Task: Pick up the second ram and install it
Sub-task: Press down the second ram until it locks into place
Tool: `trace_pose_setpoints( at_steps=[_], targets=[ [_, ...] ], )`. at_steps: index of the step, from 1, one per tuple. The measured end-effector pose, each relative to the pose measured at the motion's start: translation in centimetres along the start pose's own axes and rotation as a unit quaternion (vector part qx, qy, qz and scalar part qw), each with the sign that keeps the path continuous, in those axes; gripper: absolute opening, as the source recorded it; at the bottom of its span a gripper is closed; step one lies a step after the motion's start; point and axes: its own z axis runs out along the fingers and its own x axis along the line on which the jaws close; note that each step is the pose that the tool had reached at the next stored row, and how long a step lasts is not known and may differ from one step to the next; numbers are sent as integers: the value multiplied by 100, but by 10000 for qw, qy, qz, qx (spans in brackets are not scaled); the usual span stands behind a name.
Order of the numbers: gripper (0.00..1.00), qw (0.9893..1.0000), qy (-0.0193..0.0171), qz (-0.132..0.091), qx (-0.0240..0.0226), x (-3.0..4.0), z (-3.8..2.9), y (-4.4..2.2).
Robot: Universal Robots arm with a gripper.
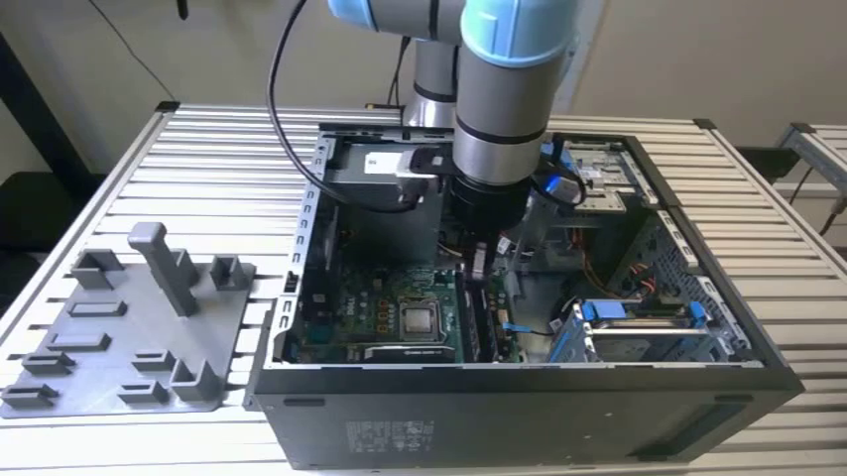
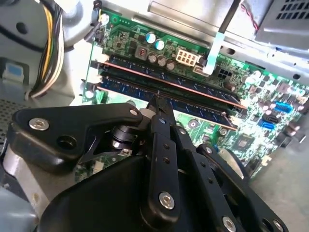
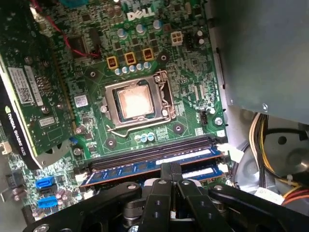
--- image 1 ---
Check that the black box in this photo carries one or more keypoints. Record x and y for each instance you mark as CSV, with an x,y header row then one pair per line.
x,y
768,163

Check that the grey plastic parts rack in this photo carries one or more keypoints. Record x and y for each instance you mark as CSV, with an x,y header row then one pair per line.
x,y
133,337

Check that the black table corner cap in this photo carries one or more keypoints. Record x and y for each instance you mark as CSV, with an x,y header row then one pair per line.
x,y
706,124
167,105

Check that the hard disk in blue carrier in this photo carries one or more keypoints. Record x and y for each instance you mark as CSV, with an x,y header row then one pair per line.
x,y
606,310

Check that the black graphics card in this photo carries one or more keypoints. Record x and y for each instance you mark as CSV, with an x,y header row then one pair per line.
x,y
410,353

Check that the black open PC case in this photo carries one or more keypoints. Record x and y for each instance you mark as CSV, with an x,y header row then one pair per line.
x,y
464,421

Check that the black hanging object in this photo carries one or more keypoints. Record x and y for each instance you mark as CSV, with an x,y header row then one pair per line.
x,y
183,9

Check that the black desk frame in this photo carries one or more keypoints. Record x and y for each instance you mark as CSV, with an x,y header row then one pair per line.
x,y
50,129

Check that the silver CPU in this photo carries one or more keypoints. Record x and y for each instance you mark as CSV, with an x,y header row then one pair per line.
x,y
421,321

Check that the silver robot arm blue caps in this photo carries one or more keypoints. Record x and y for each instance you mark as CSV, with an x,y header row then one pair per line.
x,y
504,99

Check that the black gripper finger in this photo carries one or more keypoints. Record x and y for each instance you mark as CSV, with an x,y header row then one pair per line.
x,y
481,263

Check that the grey perforated metal cage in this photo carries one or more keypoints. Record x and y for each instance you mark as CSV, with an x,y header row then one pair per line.
x,y
669,258

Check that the grey power supply unit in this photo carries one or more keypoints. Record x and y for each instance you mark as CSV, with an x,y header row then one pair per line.
x,y
372,233

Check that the neighbouring metal slat table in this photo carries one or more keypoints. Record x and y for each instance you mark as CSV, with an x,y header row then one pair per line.
x,y
821,154

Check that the green motherboard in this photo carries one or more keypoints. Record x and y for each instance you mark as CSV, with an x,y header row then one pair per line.
x,y
372,297

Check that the blue plastic drive latch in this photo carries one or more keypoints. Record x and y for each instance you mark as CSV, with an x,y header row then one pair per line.
x,y
556,184

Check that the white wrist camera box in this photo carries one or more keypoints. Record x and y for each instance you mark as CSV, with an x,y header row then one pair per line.
x,y
424,163

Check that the grey metal drive bracket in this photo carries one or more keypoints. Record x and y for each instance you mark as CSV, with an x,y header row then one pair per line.
x,y
596,198

